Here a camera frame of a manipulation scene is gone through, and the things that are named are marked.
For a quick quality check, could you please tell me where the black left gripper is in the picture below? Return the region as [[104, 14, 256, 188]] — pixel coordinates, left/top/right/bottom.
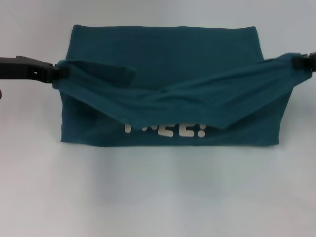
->
[[0, 55, 69, 84]]

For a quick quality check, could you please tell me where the blue shirt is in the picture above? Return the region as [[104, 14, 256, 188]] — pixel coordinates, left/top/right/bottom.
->
[[52, 24, 310, 149]]

